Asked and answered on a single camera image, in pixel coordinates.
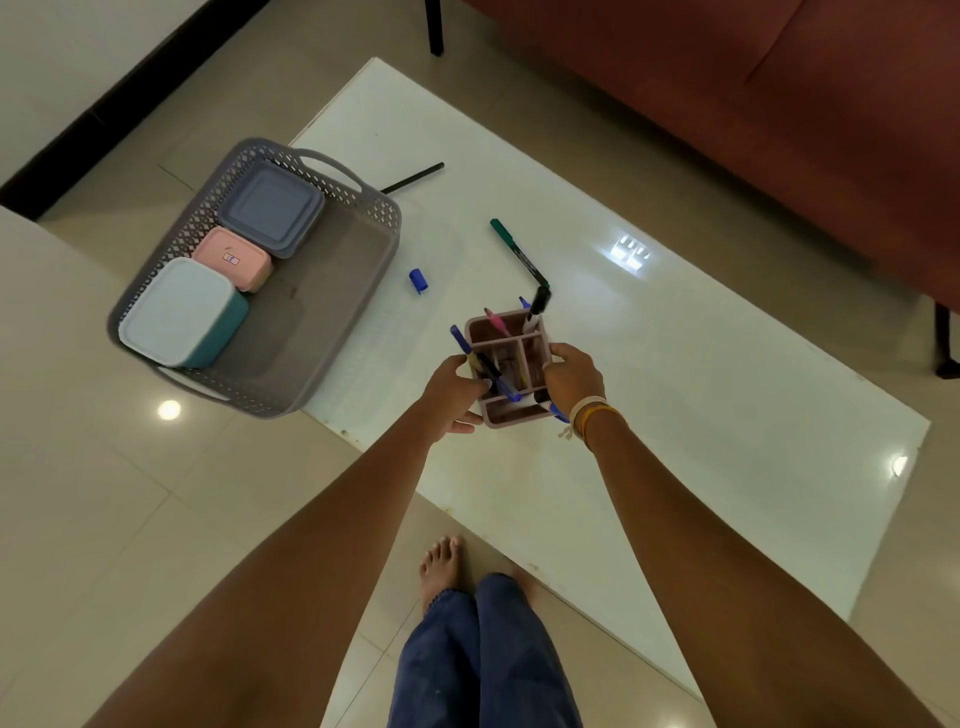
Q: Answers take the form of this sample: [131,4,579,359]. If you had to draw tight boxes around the pink lidded container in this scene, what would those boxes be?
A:
[190,226,273,294]

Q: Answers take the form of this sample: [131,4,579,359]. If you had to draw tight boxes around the person's right hand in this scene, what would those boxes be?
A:
[541,342,608,415]

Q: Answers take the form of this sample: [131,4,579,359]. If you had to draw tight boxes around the yellow bracelet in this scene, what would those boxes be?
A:
[578,404,625,451]

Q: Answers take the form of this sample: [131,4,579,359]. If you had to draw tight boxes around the grey plastic basket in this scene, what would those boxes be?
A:
[106,137,403,420]

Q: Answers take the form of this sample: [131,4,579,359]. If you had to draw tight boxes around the white bracelet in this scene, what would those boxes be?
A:
[558,395,608,441]

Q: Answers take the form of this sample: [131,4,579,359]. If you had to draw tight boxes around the grey-blue lidded container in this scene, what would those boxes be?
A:
[216,162,327,261]

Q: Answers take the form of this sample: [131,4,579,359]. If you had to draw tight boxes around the person's right forearm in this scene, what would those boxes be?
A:
[582,411,946,728]

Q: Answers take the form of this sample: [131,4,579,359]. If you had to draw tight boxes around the teal container with pale lid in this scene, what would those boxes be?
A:
[117,257,250,370]

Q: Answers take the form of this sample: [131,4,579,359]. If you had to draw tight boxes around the black marker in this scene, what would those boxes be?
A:
[522,285,553,333]

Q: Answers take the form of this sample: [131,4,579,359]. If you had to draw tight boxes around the person's left forearm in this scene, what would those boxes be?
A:
[82,401,445,728]

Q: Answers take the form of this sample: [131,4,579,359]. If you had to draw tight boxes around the green marker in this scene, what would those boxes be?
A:
[489,218,552,291]

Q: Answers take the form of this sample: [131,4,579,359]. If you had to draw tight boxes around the pink pen holder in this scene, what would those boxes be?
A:
[464,309,560,430]

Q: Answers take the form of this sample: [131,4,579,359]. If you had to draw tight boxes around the red-brown sofa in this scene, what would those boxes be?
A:
[463,0,960,316]

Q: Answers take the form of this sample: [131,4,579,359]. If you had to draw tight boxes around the person's left hand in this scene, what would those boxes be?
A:
[420,354,493,444]

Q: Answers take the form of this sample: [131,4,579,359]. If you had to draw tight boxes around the blue jeans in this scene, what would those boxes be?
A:
[387,573,585,728]

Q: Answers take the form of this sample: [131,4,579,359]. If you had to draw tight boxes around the black pen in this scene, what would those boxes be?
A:
[379,162,446,195]
[477,352,510,395]

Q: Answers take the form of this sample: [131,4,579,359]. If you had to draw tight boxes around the person's left foot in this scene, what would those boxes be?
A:
[419,535,468,616]

